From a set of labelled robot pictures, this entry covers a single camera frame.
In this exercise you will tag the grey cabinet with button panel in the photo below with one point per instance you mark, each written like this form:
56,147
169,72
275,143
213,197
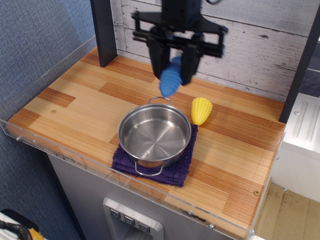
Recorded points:
108,211

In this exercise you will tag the yellow object bottom left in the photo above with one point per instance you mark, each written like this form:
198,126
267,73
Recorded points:
35,235

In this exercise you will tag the stainless steel pot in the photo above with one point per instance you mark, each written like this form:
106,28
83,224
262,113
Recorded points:
154,135

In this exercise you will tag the black right frame post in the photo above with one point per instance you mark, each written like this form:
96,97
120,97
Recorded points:
302,68

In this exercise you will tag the black frame post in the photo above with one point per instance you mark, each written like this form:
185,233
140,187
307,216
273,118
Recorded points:
302,68
104,31

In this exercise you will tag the purple folded cloth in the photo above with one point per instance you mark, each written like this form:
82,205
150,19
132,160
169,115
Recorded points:
174,174

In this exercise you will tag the blue handled grey spatula fork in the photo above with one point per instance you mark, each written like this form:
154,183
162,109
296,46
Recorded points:
170,78

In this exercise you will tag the yellow toy corn cob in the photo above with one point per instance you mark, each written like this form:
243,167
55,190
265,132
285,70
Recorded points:
200,110

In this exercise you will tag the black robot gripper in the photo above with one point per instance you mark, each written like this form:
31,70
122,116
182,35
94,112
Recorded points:
179,25

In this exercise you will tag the white appliance at right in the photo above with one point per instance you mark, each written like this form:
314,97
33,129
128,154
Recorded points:
297,162

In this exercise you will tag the black left frame post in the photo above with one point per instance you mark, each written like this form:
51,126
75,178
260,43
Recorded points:
104,31

